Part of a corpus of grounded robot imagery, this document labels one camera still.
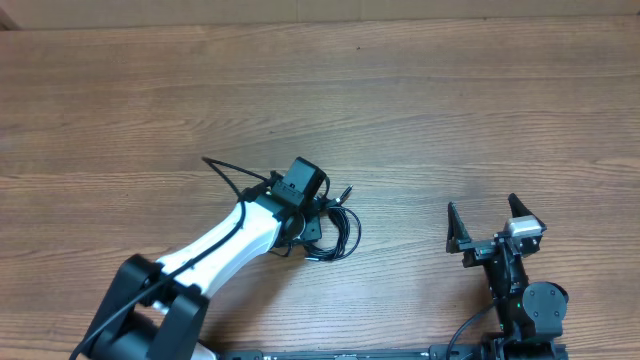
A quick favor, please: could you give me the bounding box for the black USB cable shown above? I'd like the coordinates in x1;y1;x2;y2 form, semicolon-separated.
269;197;363;263
314;183;354;251

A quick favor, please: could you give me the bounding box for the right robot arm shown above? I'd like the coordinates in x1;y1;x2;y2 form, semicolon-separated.
445;193;569;360

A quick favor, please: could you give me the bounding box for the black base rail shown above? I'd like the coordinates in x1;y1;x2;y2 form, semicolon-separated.
214;343;570;360

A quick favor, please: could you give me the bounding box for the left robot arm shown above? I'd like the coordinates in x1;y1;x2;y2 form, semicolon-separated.
71;157;327;359

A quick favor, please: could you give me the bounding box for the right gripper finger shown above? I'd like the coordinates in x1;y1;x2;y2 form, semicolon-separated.
508;193;547;231
446;202;471;253

